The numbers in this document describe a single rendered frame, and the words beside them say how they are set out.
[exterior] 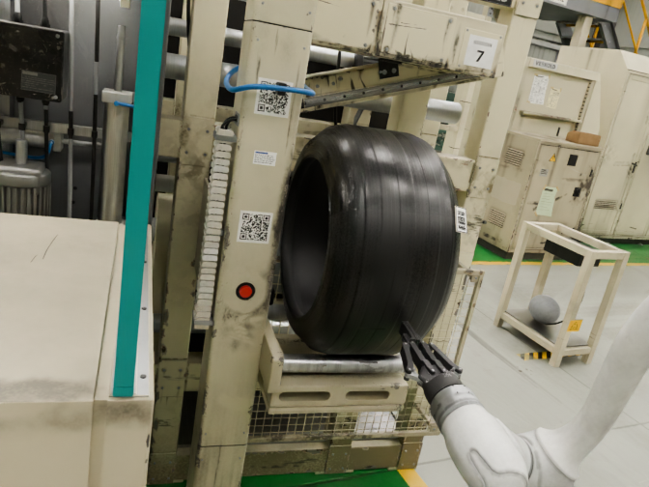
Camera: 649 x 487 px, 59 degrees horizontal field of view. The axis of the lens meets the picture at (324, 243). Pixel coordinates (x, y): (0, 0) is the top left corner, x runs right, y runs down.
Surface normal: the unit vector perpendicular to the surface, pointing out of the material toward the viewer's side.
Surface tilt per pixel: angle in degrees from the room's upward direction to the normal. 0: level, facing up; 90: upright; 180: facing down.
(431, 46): 90
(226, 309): 90
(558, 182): 90
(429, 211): 57
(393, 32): 90
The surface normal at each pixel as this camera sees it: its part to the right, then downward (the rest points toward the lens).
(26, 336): 0.18, -0.94
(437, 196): 0.32, -0.35
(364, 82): 0.28, 0.34
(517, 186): -0.90, -0.02
